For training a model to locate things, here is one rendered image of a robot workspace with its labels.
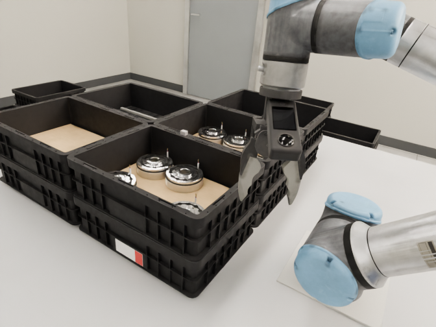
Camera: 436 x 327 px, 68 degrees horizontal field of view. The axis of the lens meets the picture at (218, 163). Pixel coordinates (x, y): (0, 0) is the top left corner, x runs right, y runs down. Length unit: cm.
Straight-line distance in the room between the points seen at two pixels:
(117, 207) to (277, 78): 46
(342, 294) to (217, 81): 390
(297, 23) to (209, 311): 58
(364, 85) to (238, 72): 147
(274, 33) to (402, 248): 38
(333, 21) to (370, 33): 5
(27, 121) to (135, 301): 73
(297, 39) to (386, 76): 321
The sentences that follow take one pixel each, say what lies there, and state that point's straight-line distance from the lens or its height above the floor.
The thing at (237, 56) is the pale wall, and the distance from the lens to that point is 415.
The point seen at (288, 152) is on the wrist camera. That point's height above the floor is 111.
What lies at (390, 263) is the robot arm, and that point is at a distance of 60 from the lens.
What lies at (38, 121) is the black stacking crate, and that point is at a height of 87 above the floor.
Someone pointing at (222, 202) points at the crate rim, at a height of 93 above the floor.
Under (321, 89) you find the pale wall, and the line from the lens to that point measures 384.
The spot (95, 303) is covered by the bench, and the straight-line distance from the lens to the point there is 79.
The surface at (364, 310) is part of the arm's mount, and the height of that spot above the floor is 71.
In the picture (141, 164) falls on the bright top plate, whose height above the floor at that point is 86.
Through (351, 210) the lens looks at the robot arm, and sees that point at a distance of 70.
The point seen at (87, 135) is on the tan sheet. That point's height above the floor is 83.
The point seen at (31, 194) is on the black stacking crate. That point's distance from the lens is 111.
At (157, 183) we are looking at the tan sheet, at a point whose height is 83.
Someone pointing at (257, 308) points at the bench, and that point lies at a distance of 78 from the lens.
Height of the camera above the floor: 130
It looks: 28 degrees down
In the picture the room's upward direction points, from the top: 5 degrees clockwise
